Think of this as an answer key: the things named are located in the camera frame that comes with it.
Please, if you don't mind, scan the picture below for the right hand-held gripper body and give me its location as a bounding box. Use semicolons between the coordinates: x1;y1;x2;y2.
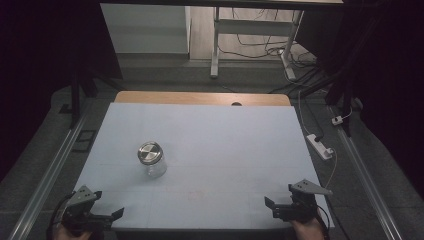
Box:
273;179;333;223

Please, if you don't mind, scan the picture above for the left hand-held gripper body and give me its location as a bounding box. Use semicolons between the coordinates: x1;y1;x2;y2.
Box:
54;185;114;234

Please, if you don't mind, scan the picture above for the clear glass jar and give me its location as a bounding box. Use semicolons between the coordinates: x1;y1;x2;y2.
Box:
141;151;168;179

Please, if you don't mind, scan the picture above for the round steel jar lid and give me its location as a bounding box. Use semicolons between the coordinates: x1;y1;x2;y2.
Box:
137;141;165;166

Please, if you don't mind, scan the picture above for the person's left hand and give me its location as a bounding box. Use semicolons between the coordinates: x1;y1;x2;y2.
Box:
53;224;93;240

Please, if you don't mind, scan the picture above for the person's right hand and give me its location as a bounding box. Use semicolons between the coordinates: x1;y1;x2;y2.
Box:
291;217;327;240

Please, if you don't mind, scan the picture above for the white power strip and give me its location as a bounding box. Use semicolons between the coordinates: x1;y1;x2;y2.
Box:
306;133;335;161

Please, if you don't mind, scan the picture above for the black metal stand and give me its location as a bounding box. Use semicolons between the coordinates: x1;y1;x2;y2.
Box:
59;64;123;130
299;64;355;138

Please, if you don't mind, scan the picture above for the dark curtain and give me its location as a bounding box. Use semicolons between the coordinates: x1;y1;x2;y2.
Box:
296;0;424;201
0;0;124;183

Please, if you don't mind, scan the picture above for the white cabinet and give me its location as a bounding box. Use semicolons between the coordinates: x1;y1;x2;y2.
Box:
99;3;192;55

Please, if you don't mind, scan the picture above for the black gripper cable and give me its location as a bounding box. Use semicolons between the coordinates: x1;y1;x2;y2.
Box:
45;191;77;240
316;205;335;240

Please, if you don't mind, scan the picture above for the thin white cable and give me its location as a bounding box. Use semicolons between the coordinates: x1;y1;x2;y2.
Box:
324;149;339;190

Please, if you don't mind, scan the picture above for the metal floor rail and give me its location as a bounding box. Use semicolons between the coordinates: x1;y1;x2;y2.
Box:
8;109;88;240
328;106;405;240

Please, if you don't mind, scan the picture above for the black rectangular floor bracket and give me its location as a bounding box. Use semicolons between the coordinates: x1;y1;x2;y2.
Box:
71;129;98;154

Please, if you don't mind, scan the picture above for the white power strip cable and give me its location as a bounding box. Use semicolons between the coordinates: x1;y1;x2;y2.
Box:
297;89;313;136

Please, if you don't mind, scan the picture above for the black cable tangle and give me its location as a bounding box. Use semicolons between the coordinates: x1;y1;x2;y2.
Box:
218;8;318;69

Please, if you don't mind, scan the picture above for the white desk frame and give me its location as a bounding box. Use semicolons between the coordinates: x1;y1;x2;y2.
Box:
209;6;305;82

